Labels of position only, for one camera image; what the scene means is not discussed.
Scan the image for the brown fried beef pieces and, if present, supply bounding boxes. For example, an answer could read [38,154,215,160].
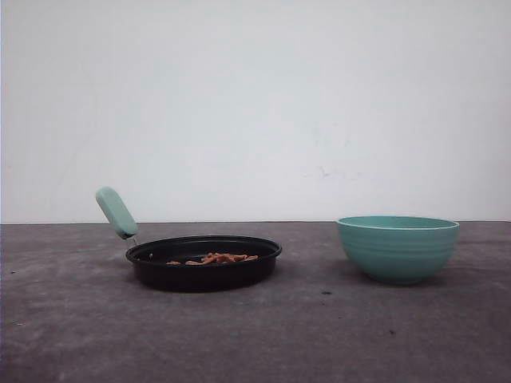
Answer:
[166,252,259,266]

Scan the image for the black frying pan mint handle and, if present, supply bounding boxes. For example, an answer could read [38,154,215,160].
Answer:
[95,187,283,292]

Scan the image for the mint green ceramic bowl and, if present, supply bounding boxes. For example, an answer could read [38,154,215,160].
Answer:
[336,215,460,285]

